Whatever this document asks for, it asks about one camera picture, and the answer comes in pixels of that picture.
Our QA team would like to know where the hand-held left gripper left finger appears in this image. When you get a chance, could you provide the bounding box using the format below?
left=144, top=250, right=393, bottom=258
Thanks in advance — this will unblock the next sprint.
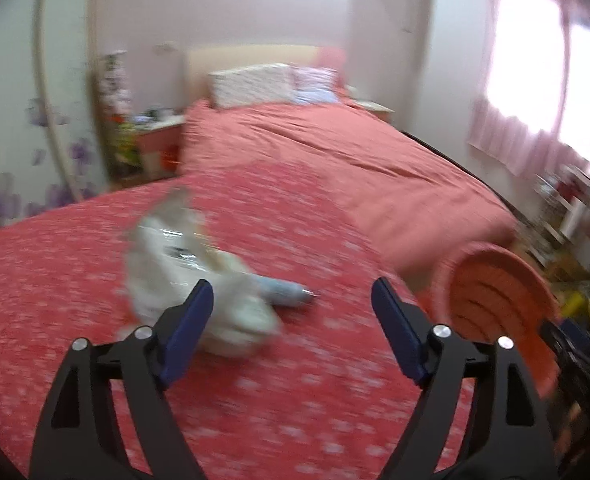
left=31, top=279, right=215, bottom=480

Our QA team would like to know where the pink nightstand with white top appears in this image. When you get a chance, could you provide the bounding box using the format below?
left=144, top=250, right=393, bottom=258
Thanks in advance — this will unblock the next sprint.
left=132, top=115, right=186, bottom=181

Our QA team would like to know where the pink striped pillow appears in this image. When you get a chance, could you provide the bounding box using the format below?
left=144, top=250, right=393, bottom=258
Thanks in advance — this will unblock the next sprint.
left=292, top=66, right=346, bottom=106

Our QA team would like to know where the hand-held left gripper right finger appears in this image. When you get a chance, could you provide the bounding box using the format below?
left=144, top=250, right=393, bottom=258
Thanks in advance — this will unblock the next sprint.
left=371, top=276, right=560, bottom=480

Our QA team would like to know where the white floral pillow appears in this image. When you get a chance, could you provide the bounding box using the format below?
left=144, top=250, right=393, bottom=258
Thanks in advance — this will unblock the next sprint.
left=207, top=63, right=301, bottom=110

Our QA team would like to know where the orange plastic laundry basket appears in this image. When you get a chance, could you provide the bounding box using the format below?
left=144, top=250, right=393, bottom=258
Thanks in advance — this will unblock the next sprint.
left=417, top=242, right=562, bottom=402

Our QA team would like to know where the beige and pink headboard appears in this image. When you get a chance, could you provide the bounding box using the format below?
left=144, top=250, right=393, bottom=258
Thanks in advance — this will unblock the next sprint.
left=185, top=45, right=348, bottom=111

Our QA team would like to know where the red floral blanket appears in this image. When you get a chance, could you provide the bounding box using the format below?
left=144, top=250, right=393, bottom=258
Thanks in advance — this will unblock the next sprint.
left=0, top=160, right=476, bottom=480

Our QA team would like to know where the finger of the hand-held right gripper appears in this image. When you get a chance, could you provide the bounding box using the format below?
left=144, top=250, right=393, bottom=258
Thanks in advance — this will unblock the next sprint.
left=540, top=319, right=590, bottom=361

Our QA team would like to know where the white green plastic bag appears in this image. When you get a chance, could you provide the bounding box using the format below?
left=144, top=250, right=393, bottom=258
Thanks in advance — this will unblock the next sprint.
left=117, top=187, right=284, bottom=359

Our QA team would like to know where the salmon duvet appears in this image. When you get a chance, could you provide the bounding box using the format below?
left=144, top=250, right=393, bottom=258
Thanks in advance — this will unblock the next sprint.
left=180, top=99, right=519, bottom=292

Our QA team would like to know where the light blue tube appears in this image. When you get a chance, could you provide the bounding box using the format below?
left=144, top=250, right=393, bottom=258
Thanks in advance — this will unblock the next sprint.
left=257, top=280, right=319, bottom=309

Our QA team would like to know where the wardrobe with purple flower doors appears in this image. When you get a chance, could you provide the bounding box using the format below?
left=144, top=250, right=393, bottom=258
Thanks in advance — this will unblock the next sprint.
left=0, top=0, right=110, bottom=241

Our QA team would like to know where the pink curtain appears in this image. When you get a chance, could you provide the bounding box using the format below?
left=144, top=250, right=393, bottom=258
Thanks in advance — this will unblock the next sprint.
left=468, top=0, right=590, bottom=181

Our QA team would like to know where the yellow green plush toy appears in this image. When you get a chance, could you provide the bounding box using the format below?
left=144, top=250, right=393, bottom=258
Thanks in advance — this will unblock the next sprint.
left=114, top=119, right=138, bottom=162

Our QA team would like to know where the clear tube of plush toys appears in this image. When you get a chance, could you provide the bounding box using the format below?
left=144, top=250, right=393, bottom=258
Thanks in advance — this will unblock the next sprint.
left=92, top=50, right=140, bottom=181

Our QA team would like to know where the pink nightstand with papers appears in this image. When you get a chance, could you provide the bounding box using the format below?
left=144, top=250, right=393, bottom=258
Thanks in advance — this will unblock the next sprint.
left=350, top=99, right=395, bottom=123

